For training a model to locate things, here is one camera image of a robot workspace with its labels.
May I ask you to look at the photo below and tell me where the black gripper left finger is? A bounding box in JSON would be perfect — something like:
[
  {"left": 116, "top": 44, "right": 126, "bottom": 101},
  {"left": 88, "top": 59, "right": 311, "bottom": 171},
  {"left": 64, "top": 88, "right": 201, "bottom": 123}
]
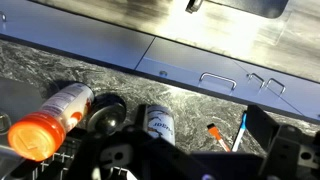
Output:
[{"left": 122, "top": 104, "right": 201, "bottom": 180}]

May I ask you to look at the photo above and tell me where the white bottle orange lid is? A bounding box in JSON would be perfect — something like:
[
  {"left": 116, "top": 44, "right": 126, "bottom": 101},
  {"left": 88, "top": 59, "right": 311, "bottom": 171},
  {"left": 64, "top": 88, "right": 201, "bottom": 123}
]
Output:
[{"left": 7, "top": 82, "right": 95, "bottom": 163}]

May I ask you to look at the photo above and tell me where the blue capped marker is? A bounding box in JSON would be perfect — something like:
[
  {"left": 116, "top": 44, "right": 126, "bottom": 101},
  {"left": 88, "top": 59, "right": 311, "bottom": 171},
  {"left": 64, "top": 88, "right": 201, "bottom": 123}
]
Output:
[{"left": 231, "top": 113, "right": 248, "bottom": 153}]

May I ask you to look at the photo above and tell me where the white can brown print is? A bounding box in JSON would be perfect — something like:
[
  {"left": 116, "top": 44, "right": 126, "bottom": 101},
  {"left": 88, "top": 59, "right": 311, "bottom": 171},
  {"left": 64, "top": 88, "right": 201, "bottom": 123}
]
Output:
[{"left": 146, "top": 104, "right": 176, "bottom": 146}]

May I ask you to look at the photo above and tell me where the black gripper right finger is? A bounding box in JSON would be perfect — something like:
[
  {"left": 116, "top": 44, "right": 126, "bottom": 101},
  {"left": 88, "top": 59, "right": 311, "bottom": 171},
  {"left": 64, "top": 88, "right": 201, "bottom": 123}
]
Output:
[{"left": 247, "top": 105, "right": 316, "bottom": 180}]

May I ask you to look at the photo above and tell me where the silver metal bracket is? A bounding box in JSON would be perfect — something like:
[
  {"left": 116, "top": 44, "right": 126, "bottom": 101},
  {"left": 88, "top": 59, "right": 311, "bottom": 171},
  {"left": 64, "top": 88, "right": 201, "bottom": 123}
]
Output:
[{"left": 185, "top": 0, "right": 204, "bottom": 14}]

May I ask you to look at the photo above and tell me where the black round bowl-shaped object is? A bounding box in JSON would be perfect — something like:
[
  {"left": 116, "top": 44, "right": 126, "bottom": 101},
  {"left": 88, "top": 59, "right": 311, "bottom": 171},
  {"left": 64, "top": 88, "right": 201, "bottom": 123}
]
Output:
[{"left": 85, "top": 94, "right": 128, "bottom": 136}]

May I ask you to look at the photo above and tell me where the orange capped marker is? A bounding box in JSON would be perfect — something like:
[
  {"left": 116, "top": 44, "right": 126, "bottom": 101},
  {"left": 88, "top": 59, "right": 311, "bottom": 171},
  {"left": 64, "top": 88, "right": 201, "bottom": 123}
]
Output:
[{"left": 206, "top": 123, "right": 232, "bottom": 153}]

